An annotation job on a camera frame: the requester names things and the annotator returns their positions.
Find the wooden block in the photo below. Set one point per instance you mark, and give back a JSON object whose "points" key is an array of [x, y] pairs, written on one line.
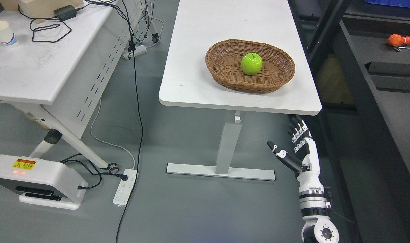
{"points": [[36, 8]]}

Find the orange toy on shelf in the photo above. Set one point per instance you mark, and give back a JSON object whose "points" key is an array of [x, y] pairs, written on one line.
{"points": [[397, 40]]}

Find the white standing desk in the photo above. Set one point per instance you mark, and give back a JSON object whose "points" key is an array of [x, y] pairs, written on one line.
{"points": [[187, 82]]}

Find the brown wicker basket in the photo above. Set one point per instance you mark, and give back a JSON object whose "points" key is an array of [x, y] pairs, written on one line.
{"points": [[223, 60]]}

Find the white floor power strip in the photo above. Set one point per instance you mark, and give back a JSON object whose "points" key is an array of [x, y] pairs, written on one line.
{"points": [[125, 188]]}

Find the far white power strip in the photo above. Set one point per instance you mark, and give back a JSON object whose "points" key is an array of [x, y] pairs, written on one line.
{"points": [[138, 51]]}

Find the white machine with warning label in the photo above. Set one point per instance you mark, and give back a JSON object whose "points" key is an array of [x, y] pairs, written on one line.
{"points": [[42, 182]]}

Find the black power adapter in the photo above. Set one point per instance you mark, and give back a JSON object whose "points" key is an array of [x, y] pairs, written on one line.
{"points": [[65, 13]]}

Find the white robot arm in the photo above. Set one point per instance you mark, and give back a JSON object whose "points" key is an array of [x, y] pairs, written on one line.
{"points": [[318, 228]]}

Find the black metal shelf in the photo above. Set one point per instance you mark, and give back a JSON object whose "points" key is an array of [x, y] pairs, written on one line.
{"points": [[364, 86]]}

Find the white folding table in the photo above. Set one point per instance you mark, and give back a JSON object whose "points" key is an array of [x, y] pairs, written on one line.
{"points": [[59, 84]]}

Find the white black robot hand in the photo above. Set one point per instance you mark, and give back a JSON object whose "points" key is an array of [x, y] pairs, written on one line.
{"points": [[305, 160]]}

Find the green apple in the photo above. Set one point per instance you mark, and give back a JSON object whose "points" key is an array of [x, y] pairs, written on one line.
{"points": [[251, 63]]}

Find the white paper cup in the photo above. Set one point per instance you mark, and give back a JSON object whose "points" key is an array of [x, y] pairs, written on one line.
{"points": [[7, 35]]}

